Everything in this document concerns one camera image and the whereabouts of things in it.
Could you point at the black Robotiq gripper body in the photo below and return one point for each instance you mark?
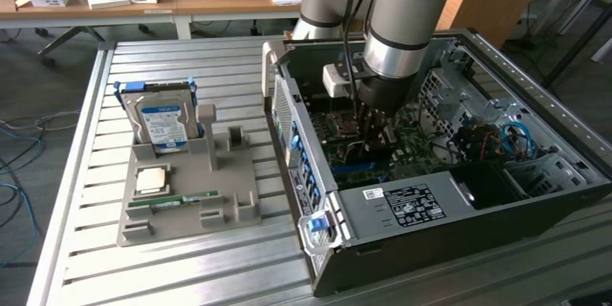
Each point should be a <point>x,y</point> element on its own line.
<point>384,92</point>

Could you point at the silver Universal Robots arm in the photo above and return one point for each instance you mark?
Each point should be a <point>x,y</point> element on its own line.
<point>402,15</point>

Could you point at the CPU socket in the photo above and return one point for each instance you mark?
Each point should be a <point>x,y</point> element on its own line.
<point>342,123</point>

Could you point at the green motherboard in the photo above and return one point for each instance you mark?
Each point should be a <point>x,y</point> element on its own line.
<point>416,152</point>

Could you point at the blue expansion slot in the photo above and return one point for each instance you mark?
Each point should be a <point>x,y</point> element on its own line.
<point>354,168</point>

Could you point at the perforated metal drive cage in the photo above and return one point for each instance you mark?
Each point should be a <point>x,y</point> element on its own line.
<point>454,109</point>

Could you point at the grey power supply unit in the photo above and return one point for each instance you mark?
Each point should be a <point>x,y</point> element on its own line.
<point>372,213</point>

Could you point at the black plastic shroud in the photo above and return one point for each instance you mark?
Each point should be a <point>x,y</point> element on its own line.
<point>487,184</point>

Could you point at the blue case latch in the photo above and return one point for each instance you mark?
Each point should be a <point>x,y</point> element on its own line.
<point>318,223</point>

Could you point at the wooden cabinet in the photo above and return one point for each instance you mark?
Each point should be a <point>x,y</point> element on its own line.
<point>502,5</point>

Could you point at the metal disk bay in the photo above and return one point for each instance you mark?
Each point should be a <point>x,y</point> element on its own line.
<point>550,177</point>

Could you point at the black open PC case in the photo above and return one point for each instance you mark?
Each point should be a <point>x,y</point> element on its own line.
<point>430,263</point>

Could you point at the grey parts rack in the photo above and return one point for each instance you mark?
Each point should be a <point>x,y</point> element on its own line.
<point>191,177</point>

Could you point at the hard disk with blue carrier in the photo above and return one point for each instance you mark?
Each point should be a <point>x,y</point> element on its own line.
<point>158,119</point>

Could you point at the green RAM stick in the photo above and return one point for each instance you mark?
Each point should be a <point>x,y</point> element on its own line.
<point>167,201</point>

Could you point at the CPU chip with metal lid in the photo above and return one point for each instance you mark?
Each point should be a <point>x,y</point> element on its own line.
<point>150,179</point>

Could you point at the wooden desk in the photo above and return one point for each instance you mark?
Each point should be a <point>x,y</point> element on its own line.
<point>72,12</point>

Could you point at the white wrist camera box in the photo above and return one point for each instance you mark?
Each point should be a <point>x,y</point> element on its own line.
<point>339,82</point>

